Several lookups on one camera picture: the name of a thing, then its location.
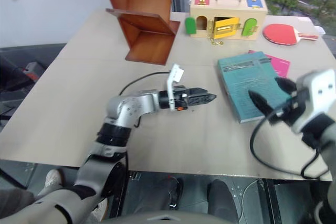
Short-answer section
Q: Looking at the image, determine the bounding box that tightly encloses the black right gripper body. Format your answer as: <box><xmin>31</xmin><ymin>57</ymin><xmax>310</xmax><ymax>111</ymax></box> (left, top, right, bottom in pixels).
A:
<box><xmin>268</xmin><ymin>88</ymin><xmax>309</xmax><ymax>126</ymax></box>

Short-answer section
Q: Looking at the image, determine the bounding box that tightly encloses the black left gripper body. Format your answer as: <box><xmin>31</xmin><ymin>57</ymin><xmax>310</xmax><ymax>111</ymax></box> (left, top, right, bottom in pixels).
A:
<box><xmin>173</xmin><ymin>84</ymin><xmax>191</xmax><ymax>111</ymax></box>

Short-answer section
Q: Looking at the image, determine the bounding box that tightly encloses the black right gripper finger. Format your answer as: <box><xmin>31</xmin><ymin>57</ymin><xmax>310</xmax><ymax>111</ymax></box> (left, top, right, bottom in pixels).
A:
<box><xmin>274</xmin><ymin>77</ymin><xmax>298</xmax><ymax>95</ymax></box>
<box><xmin>247</xmin><ymin>90</ymin><xmax>277</xmax><ymax>120</ymax></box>

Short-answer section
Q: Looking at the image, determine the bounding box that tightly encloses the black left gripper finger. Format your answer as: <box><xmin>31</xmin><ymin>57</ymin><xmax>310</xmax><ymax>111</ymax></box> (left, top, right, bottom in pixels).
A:
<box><xmin>188</xmin><ymin>93</ymin><xmax>218</xmax><ymax>105</ymax></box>
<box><xmin>188</xmin><ymin>87</ymin><xmax>211</xmax><ymax>97</ymax></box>

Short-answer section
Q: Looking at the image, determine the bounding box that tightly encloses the teal book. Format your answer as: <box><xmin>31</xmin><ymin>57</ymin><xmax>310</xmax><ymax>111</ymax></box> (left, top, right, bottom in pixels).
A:
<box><xmin>217</xmin><ymin>51</ymin><xmax>293</xmax><ymax>124</ymax></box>

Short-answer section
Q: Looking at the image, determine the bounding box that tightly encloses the pink booklet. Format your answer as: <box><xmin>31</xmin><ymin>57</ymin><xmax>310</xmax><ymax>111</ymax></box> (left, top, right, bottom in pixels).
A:
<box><xmin>248</xmin><ymin>49</ymin><xmax>291</xmax><ymax>79</ymax></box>

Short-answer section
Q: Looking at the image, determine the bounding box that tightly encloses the red table tennis paddle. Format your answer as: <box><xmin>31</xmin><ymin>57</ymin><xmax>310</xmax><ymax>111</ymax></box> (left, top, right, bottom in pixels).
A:
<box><xmin>262</xmin><ymin>23</ymin><xmax>320</xmax><ymax>45</ymax></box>

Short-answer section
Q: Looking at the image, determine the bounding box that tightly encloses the clear plastic container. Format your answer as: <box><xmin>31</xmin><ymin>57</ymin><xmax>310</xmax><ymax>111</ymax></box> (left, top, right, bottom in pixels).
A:
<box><xmin>313</xmin><ymin>25</ymin><xmax>327</xmax><ymax>36</ymax></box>

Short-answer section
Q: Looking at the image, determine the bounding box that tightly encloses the wooden lock activity box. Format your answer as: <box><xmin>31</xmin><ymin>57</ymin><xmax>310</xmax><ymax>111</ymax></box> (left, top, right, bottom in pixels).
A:
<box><xmin>184</xmin><ymin>0</ymin><xmax>269</xmax><ymax>47</ymax></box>

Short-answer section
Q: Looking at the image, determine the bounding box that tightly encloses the white shoe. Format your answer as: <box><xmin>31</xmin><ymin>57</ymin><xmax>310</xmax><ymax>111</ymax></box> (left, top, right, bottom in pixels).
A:
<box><xmin>44</xmin><ymin>168</ymin><xmax>65</xmax><ymax>191</ymax></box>
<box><xmin>90</xmin><ymin>198</ymin><xmax>109</xmax><ymax>222</ymax></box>

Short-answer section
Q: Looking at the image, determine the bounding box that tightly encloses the red and grey device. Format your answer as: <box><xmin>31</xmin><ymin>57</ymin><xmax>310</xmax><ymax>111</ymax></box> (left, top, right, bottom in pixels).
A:
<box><xmin>22</xmin><ymin>61</ymin><xmax>40</xmax><ymax>81</ymax></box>

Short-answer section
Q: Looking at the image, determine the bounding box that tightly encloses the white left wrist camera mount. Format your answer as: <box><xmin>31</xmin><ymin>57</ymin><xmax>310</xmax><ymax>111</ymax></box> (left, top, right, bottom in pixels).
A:
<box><xmin>166</xmin><ymin>63</ymin><xmax>185</xmax><ymax>111</ymax></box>

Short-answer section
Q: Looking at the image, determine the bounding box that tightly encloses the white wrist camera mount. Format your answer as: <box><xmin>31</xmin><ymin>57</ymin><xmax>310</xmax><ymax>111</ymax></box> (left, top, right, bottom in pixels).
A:
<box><xmin>166</xmin><ymin>63</ymin><xmax>185</xmax><ymax>111</ymax></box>
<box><xmin>291</xmin><ymin>68</ymin><xmax>336</xmax><ymax>134</ymax></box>

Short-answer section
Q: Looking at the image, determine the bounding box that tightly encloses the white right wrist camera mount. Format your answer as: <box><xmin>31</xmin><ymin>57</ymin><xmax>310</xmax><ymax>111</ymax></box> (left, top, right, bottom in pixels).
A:
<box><xmin>291</xmin><ymin>68</ymin><xmax>336</xmax><ymax>134</ymax></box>

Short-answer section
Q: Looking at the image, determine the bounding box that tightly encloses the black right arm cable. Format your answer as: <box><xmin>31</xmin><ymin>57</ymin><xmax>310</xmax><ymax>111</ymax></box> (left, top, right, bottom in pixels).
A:
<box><xmin>249</xmin><ymin>107</ymin><xmax>330</xmax><ymax>180</ymax></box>

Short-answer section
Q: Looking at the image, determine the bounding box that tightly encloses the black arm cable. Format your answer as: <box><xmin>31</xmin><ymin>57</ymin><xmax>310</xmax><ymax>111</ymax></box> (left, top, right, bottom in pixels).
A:
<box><xmin>249</xmin><ymin>107</ymin><xmax>330</xmax><ymax>180</ymax></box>
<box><xmin>118</xmin><ymin>70</ymin><xmax>171</xmax><ymax>128</ymax></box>

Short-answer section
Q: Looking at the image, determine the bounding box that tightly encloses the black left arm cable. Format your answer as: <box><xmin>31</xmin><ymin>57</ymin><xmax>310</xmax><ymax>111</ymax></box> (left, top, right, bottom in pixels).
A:
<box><xmin>118</xmin><ymin>70</ymin><xmax>171</xmax><ymax>128</ymax></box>

